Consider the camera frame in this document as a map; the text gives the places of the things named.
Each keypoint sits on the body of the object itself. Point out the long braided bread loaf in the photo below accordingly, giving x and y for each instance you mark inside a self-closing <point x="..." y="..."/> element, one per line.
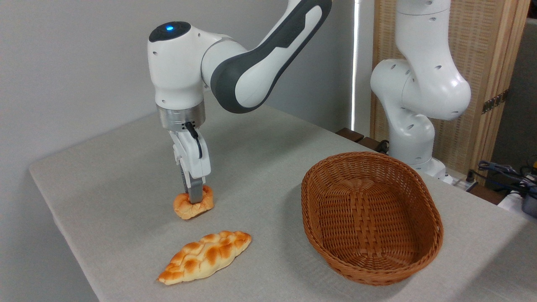
<point x="205" y="256"/>

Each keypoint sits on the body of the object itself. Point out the round knotted bread roll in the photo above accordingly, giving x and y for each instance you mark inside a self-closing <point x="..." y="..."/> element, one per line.
<point x="182" y="207"/>

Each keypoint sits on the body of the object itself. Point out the grey tablecloth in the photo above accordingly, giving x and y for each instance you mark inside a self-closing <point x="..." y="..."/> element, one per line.
<point x="126" y="167"/>

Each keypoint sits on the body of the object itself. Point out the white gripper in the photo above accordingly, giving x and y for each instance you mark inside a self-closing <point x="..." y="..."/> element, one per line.
<point x="197" y="165"/>

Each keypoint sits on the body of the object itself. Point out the brown oval wicker basket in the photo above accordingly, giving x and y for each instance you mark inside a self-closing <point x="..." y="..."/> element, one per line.
<point x="335" y="201"/>

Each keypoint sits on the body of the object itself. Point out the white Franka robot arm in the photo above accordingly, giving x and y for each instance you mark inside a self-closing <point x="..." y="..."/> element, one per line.
<point x="176" y="71"/>

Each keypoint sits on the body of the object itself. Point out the metal screen hinge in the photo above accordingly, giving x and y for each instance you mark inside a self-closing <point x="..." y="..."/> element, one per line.
<point x="495" y="102"/>

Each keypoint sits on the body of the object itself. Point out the white power strip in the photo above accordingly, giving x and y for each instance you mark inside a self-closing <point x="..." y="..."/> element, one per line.
<point x="461" y="184"/>

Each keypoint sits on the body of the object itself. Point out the white vertical light strip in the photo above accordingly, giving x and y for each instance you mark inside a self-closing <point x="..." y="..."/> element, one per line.
<point x="356" y="63"/>

